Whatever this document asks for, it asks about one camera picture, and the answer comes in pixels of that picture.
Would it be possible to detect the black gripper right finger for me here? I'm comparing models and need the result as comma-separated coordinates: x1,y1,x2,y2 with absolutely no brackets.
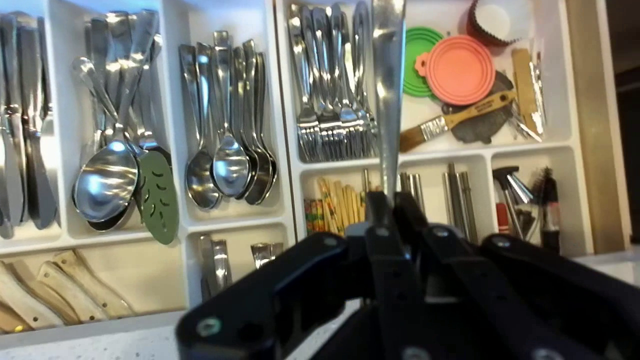
392,190,640,360

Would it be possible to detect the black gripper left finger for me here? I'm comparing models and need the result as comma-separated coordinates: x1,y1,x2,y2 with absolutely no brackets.
177,190,411,360

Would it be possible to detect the steel fork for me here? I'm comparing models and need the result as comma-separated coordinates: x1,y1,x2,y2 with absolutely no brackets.
368,0,411,202
286,1,327,163
318,5,353,162
346,0,379,159

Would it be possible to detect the small metal clip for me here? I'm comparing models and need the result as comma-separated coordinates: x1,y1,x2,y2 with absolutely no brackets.
198,234,236,302
249,240,288,270

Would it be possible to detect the black bottle stopper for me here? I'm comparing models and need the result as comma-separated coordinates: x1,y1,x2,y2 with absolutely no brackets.
538,166,565,255

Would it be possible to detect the steel metal rod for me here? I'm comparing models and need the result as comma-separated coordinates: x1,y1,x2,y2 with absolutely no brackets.
443,162,480,246

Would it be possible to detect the small steel spoon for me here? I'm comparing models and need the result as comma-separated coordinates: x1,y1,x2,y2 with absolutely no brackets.
238,38,281,207
209,28,254,200
179,42,227,211

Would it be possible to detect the green leaf-shaped tool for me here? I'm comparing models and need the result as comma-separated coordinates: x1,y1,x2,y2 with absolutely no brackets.
134,147,183,247

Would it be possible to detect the white cutlery organizer tray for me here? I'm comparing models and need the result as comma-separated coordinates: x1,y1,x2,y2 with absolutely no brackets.
0,0,597,336

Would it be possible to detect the orange silicone lid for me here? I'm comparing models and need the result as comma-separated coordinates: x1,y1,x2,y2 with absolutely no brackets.
415,33,498,108

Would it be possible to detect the green silicone lid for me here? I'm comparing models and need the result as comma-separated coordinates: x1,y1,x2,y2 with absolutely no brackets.
403,26,446,99

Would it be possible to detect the brown round container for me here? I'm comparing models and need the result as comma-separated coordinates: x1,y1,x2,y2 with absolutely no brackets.
464,0,537,48

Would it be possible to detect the steel table knife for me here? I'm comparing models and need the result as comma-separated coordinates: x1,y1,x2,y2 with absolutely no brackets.
0,12,28,238
16,12,63,231

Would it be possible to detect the wooden handled brush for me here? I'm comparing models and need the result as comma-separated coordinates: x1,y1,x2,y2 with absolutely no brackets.
399,88,518,154

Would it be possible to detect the wooden handled knife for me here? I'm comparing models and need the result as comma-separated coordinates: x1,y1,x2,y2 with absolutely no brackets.
0,260,66,329
53,246,137,319
37,258,109,326

